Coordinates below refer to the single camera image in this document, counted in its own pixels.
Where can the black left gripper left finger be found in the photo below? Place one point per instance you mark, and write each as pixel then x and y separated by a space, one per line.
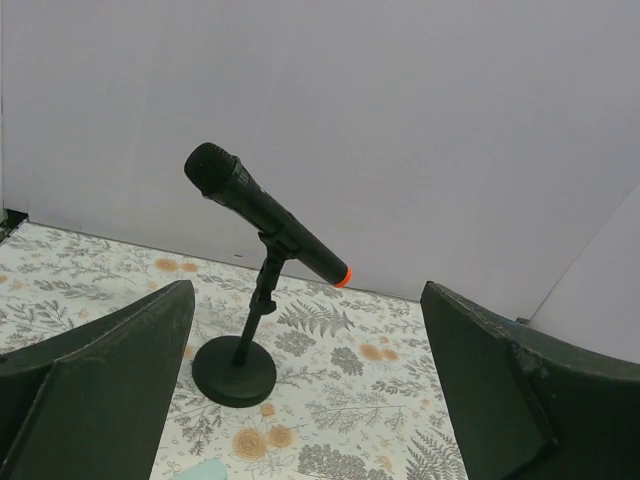
pixel 91 403

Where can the beige green stapler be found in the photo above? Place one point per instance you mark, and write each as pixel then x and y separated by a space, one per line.
pixel 206 470

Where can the black microphone orange tip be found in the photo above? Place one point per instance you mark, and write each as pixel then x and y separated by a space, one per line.
pixel 221 177

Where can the black microphone desk stand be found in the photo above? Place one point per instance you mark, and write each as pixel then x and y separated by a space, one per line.
pixel 235 371

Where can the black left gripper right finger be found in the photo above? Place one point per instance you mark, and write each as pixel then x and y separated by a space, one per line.
pixel 525 405

